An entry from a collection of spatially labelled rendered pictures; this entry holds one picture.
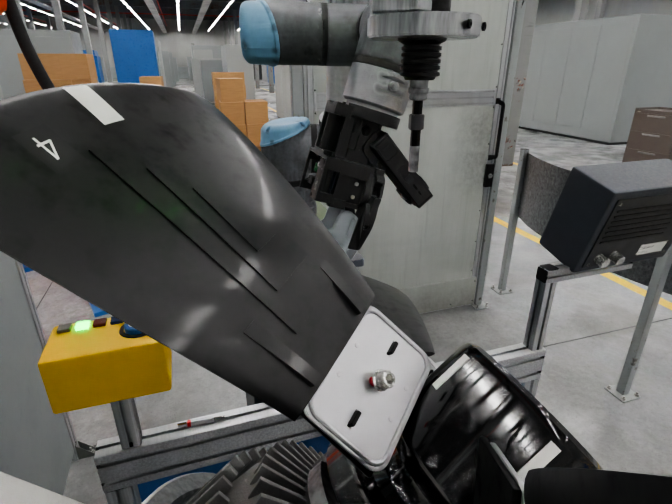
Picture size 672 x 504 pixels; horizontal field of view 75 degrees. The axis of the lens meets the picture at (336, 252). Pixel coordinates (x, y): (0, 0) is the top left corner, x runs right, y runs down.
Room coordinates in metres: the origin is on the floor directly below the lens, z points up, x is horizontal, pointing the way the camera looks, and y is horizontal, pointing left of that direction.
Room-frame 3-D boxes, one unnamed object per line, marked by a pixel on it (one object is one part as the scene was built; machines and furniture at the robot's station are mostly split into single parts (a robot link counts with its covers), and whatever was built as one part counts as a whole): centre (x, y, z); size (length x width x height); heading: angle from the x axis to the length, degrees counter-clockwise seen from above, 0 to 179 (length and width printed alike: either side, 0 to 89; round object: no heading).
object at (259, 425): (0.68, -0.03, 0.82); 0.90 x 0.04 x 0.08; 109
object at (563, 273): (0.86, -0.54, 1.04); 0.24 x 0.03 x 0.03; 109
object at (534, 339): (0.82, -0.44, 0.96); 0.03 x 0.03 x 0.20; 19
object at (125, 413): (0.55, 0.34, 0.92); 0.03 x 0.03 x 0.12; 19
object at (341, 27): (0.65, -0.04, 1.47); 0.11 x 0.11 x 0.08; 6
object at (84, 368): (0.56, 0.34, 1.02); 0.16 x 0.10 x 0.11; 109
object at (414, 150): (0.31, -0.05, 1.40); 0.01 x 0.01 x 0.05
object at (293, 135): (1.07, 0.11, 1.26); 0.13 x 0.12 x 0.14; 96
